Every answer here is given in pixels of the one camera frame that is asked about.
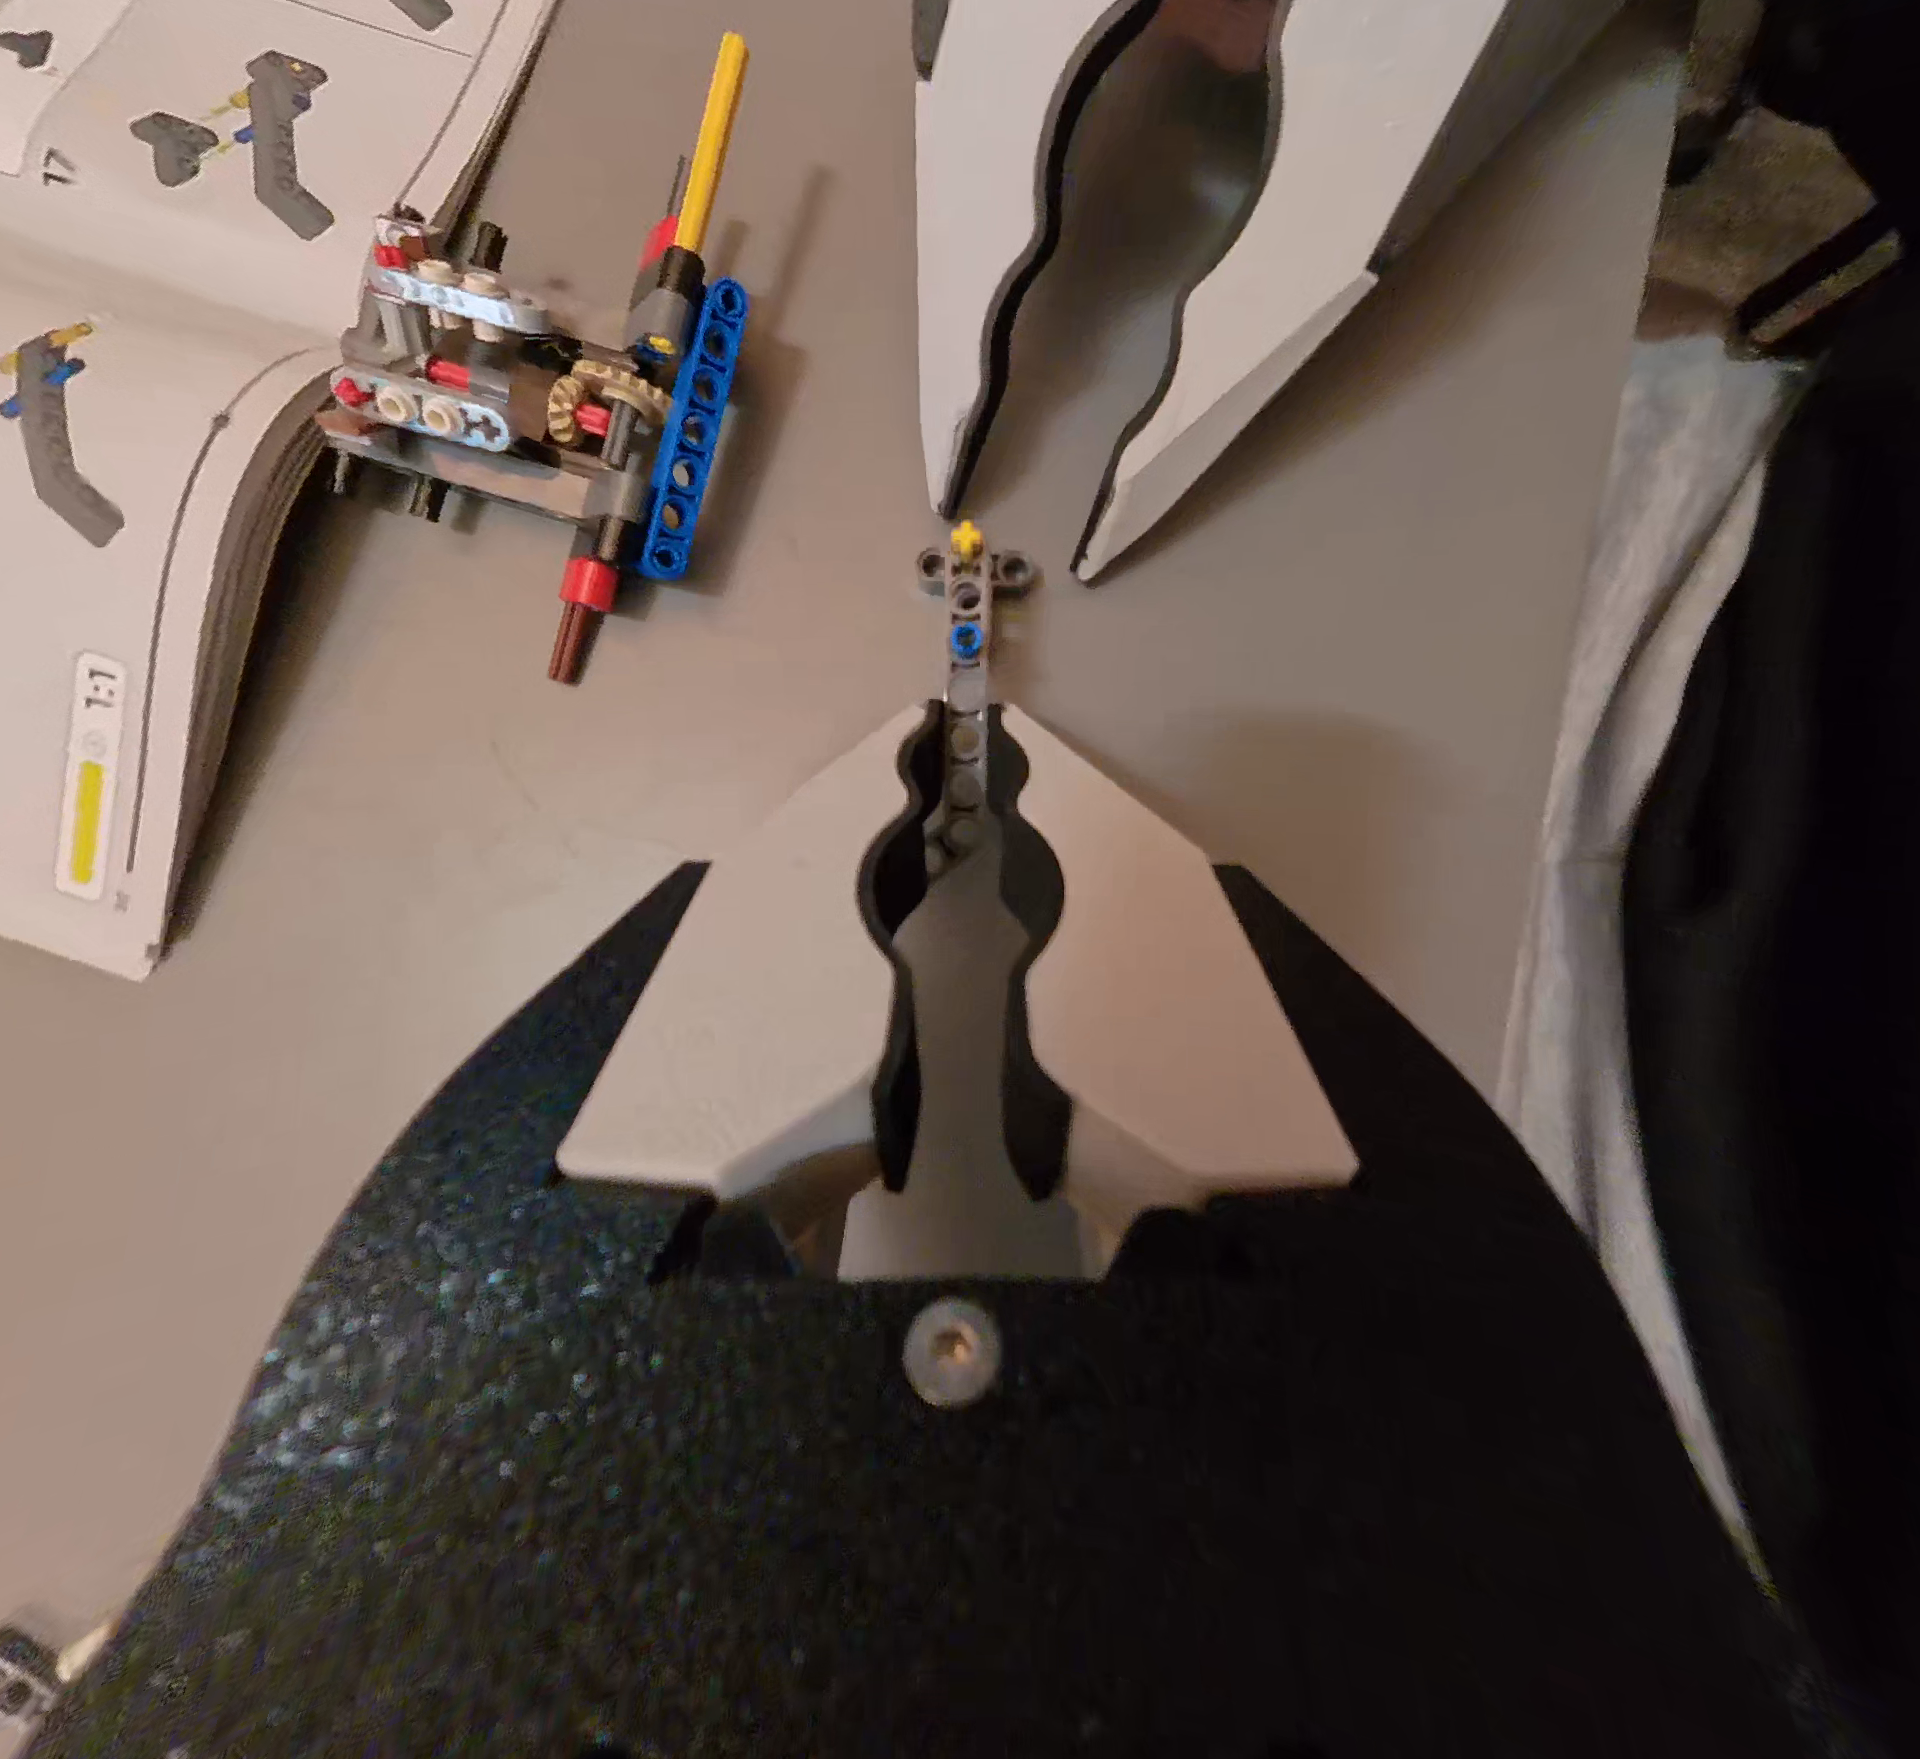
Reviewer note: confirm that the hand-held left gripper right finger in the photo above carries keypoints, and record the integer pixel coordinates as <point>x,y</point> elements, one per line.
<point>1184,1023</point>

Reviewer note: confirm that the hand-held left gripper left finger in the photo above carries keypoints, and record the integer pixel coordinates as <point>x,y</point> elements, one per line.
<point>734,1008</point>

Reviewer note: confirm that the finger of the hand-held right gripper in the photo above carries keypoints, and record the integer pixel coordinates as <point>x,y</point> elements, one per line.
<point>1380,94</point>
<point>1004,64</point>

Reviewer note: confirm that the grey lego beam piece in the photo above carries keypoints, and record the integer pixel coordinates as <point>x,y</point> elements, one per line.
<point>968,682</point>

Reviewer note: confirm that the lego gear assembly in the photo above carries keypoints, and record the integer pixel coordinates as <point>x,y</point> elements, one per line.
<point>511,410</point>

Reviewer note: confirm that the lego instruction booklet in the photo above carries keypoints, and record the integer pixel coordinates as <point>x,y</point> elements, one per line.
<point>179,214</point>

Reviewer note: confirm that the light grey cloth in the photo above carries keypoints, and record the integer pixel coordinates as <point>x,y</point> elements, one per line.
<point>1619,738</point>

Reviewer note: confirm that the black garment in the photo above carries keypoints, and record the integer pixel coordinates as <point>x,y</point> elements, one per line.
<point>1800,889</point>

